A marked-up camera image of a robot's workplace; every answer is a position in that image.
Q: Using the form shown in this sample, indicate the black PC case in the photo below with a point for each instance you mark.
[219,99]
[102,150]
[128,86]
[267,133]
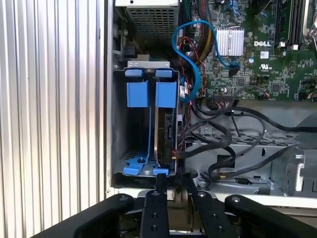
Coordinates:
[284,114]

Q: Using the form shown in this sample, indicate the silver power supply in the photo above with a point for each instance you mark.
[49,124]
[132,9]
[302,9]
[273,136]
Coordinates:
[153,22]

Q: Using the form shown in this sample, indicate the silver chipset heatsink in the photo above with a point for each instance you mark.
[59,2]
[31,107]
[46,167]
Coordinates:
[229,42]

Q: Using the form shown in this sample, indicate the empty blue disk carrier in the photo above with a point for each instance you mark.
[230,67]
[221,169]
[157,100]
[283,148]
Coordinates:
[137,94]

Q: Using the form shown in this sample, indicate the metal disk bay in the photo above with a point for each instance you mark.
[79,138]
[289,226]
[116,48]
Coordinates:
[119,124]

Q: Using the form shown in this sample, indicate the green motherboard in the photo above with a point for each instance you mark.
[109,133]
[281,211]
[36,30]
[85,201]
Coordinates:
[272,74]

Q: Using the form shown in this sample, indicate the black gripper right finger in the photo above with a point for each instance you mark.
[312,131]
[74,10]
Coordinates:
[213,218]

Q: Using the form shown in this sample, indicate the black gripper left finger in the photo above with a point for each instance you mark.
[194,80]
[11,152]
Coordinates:
[154,215]

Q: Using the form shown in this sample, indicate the hard disk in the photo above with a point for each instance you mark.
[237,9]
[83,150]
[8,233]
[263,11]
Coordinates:
[166,94]

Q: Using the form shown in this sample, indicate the black RAM slot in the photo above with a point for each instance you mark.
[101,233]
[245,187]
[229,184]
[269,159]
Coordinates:
[295,22]
[282,22]

